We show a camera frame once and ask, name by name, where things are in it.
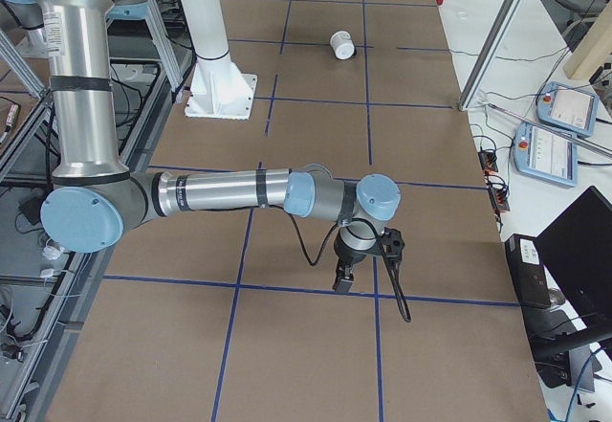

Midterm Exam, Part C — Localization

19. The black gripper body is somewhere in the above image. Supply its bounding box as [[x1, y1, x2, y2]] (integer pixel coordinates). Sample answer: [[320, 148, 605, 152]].
[[334, 228, 381, 265]]

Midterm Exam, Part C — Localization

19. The white smiley mug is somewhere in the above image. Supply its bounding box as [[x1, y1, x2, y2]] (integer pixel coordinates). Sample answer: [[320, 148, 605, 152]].
[[330, 31, 356, 60]]

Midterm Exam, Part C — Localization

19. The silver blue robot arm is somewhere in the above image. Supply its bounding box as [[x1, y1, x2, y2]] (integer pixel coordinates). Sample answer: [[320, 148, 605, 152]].
[[34, 0, 404, 293]]

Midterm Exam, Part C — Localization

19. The brown paper table cover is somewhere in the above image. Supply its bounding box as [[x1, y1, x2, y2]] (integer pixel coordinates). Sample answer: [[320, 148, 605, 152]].
[[46, 0, 547, 421]]

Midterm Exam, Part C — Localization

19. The black computer box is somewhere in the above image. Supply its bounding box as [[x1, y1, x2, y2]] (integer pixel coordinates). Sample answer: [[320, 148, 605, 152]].
[[505, 233, 551, 309]]

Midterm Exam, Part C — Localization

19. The lower blue teach pendant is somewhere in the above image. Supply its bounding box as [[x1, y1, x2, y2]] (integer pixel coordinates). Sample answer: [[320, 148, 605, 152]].
[[512, 122, 578, 188]]

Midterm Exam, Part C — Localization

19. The blue teach pendant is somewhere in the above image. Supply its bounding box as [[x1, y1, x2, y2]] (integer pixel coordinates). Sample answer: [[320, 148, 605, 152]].
[[536, 81, 599, 138], [512, 122, 578, 188]]

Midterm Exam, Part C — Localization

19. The black monitor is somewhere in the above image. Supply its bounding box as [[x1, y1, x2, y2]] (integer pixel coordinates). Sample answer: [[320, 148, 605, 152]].
[[532, 186, 611, 360]]

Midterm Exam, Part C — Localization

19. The upper blue teach pendant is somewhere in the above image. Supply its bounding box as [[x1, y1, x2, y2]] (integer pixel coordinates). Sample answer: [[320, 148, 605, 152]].
[[536, 81, 599, 138]]

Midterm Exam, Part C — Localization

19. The wooden beam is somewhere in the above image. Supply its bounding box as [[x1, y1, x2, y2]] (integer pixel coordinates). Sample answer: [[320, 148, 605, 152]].
[[563, 2, 612, 80]]

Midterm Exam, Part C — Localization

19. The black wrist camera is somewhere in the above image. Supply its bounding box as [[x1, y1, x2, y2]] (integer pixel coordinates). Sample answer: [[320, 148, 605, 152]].
[[382, 228, 405, 263]]

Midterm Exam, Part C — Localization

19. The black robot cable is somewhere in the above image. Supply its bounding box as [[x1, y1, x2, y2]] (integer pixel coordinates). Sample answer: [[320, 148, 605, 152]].
[[286, 211, 413, 323]]

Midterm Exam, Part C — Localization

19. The white pedestal column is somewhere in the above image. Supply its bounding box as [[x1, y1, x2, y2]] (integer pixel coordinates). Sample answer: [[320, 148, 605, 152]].
[[181, 0, 257, 121]]

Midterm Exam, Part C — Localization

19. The blue network cable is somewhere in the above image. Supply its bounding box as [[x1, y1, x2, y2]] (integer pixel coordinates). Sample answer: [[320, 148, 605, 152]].
[[547, 344, 604, 422]]

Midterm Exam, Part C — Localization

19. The aluminium frame post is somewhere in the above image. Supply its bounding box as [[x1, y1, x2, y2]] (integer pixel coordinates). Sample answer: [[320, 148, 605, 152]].
[[458, 0, 523, 111]]

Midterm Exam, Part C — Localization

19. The aluminium side frame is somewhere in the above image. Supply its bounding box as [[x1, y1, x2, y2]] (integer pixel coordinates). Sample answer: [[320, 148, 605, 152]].
[[1, 23, 178, 421]]

